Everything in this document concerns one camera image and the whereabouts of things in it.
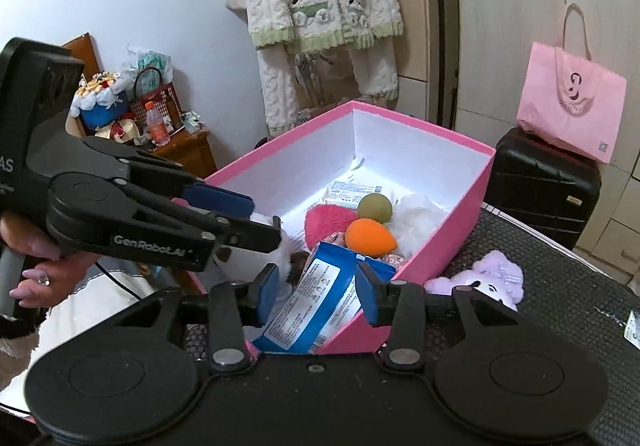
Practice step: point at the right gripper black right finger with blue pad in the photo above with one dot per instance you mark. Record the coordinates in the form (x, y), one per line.
(399, 306)

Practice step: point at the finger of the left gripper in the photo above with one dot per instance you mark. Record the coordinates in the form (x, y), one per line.
(200, 191)
(210, 231)

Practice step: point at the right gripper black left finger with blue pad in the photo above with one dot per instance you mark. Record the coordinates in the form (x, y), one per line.
(231, 308)

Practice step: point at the white panda plush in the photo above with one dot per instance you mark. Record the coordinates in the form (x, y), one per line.
(237, 264)

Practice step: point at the orange makeup sponge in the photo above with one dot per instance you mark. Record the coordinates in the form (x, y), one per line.
(368, 237)

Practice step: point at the blue wet wipes packet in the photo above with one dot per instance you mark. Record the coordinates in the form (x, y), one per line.
(323, 303)

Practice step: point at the green makeup sponge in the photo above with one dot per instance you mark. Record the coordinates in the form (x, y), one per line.
(375, 206)

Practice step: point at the pink strawberry plush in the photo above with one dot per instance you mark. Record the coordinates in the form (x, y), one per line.
(324, 220)

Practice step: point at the pink floral fabric scrunchie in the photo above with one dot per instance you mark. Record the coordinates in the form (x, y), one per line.
(395, 259)

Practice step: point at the person's left hand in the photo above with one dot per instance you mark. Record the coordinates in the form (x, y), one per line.
(52, 280)

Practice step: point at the wooden nightstand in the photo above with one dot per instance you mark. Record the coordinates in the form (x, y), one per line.
(192, 150)

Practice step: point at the orange drink bottle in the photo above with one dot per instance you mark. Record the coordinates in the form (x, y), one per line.
(156, 125)

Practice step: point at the brown woven basket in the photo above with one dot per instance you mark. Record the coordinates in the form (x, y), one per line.
(164, 98)

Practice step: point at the blue flower bouquet box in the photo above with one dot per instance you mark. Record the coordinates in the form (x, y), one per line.
(101, 100)

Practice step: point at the purple plush toy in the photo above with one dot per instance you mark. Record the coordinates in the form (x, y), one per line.
(494, 275)

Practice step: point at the white packet in box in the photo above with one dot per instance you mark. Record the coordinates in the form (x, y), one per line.
(348, 194)

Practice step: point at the pink cardboard box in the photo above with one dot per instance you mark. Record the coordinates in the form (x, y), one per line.
(436, 179)

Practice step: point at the black textured mat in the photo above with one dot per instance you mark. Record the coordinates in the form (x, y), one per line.
(560, 293)

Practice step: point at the black suitcase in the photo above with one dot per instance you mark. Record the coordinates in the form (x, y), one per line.
(548, 189)

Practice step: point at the cream fluffy pajama trousers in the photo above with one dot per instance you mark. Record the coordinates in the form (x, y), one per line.
(298, 87)

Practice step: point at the pink tote bag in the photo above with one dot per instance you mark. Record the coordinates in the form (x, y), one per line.
(572, 102)

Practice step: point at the cream wardrobe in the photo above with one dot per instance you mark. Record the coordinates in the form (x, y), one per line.
(496, 37)

